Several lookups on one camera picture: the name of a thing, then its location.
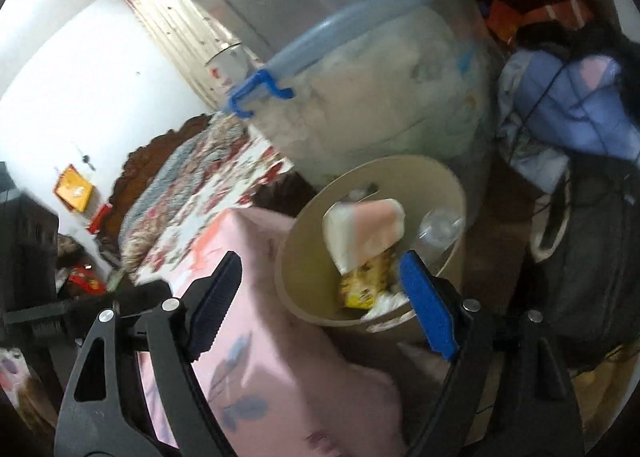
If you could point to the orange striped cloth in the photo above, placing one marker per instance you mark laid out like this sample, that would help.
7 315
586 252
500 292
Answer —
545 17

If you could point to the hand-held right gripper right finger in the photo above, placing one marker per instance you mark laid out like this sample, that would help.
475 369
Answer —
425 307

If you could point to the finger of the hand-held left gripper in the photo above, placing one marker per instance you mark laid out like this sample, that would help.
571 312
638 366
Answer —
145 294

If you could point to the pink leaf printed blanket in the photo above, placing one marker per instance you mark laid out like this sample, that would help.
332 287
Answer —
280 377

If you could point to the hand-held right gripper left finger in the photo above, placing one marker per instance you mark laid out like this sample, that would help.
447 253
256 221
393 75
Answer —
215 307

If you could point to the white enamel mug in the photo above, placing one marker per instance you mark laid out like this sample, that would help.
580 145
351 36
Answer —
227 64

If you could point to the floral quilt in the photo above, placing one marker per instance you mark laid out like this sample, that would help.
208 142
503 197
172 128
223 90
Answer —
170 187

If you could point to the lavender jacket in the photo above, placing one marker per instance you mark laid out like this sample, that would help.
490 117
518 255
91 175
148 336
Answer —
570 107

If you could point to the black bag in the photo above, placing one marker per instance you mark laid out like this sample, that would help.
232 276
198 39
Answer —
595 277

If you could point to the red yellow wall calendar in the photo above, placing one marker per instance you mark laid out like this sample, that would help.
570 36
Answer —
75 189

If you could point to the carved wooden headboard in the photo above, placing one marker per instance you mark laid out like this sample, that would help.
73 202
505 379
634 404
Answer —
135 167

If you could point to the beige round waste bin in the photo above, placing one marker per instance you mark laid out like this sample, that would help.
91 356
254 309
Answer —
300 282

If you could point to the leaf patterned curtain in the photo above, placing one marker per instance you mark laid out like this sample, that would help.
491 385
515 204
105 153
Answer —
165 12

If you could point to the white soft tissue pack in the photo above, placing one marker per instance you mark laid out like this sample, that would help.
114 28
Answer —
365 232

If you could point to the floral bed sheet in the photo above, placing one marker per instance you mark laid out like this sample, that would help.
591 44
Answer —
225 182

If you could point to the clear storage box blue lid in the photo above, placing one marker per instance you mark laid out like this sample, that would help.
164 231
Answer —
390 102

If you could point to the red gift bag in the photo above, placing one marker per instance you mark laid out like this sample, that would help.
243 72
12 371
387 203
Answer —
87 279

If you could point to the yellow cardboard box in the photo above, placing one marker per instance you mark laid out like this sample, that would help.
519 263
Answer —
365 282

